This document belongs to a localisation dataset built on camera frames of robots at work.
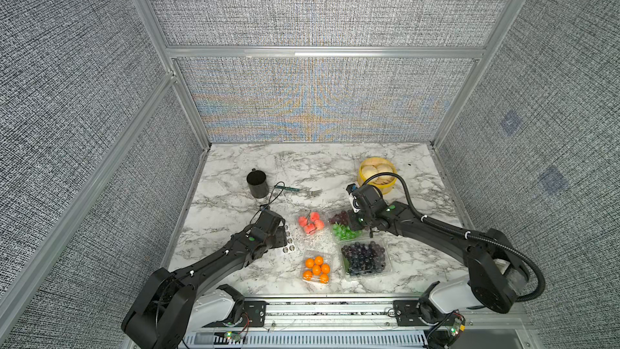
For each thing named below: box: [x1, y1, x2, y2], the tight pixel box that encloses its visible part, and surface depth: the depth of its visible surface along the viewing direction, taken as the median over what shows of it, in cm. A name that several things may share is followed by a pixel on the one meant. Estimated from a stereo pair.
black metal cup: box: [246, 168, 269, 199], surface depth 99 cm
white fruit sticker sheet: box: [281, 224, 297, 254], surface depth 89 cm
